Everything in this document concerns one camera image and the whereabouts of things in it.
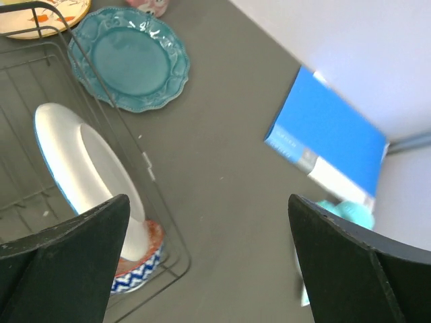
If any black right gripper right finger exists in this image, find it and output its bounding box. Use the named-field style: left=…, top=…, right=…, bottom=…
left=288, top=194, right=430, bottom=322

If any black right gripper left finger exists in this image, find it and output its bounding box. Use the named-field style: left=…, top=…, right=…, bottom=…
left=1, top=194, right=131, bottom=322

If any red blue patterned bowl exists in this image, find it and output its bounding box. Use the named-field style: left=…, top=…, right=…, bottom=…
left=110, top=220, right=164, bottom=295

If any white watermelon plate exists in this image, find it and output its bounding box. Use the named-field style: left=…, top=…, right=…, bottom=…
left=34, top=103, right=150, bottom=261

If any black wire dish rack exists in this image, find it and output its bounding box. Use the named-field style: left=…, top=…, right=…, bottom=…
left=1, top=1, right=191, bottom=322

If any teal scalloped plate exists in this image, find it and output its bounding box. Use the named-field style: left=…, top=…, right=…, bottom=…
left=68, top=6, right=190, bottom=113

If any beige floral plate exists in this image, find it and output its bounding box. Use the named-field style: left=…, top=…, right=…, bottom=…
left=1, top=1, right=91, bottom=40

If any blue clip file folder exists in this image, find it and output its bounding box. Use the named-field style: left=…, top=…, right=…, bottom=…
left=264, top=66, right=389, bottom=209

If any pink mug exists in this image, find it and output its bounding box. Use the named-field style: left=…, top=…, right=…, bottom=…
left=126, top=0, right=170, bottom=17

